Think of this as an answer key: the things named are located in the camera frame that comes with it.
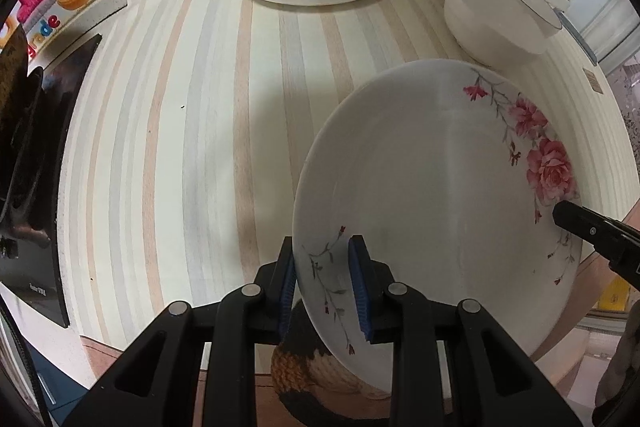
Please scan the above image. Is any white plate with pink flowers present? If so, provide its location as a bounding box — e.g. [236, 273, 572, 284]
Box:
[292, 59, 584, 395]

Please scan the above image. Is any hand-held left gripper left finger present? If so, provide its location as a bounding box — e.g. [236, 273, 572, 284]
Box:
[65, 236, 297, 427]

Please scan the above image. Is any white door frame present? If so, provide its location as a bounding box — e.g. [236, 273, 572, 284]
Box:
[562, 0, 640, 65]

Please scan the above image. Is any patterned glass door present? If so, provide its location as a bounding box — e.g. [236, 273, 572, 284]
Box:
[606, 54, 640, 162]

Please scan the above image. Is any white bowl with dark rim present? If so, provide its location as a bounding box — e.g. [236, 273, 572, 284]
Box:
[493, 0, 564, 38]

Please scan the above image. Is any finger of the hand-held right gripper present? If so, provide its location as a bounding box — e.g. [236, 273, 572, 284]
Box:
[552, 199, 640, 293]

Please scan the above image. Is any black glass stove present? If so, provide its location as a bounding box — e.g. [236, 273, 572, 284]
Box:
[0, 33, 103, 329]

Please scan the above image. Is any blue phone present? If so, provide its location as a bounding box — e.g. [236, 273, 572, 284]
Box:
[556, 8, 599, 68]

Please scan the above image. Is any plain white bowl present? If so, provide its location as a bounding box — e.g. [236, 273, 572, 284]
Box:
[444, 0, 549, 66]

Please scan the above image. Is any small brown label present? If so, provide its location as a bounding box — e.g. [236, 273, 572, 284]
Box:
[583, 67, 604, 94]

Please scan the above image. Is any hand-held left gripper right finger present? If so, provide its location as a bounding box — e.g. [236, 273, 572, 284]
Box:
[347, 234, 583, 427]

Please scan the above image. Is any striped tablecloth with cat print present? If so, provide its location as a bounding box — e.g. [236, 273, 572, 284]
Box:
[57, 0, 626, 427]

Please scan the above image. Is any blue kitchen cabinet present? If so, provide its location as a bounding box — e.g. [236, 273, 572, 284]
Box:
[0, 297, 98, 427]

